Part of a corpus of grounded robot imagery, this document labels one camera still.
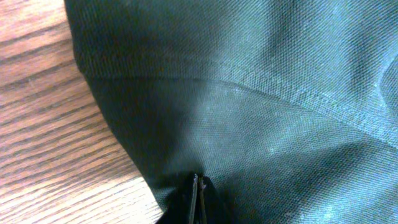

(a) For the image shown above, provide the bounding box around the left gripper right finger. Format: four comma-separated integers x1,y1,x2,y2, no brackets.
199,177,207,224

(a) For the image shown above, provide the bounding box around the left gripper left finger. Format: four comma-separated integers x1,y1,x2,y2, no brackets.
188,174,198,224

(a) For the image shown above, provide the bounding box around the black t-shirt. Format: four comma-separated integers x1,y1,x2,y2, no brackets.
65,0,397,223

